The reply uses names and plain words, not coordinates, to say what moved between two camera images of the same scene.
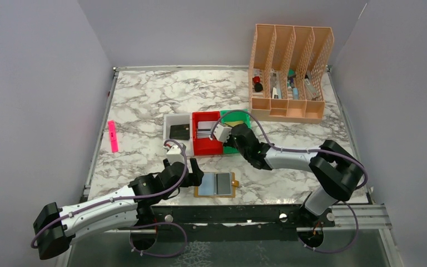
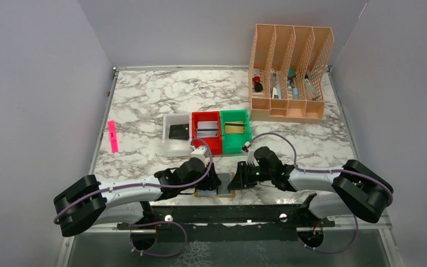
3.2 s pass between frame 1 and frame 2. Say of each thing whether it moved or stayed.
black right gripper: moved
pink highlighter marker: stayed
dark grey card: stayed
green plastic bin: stayed
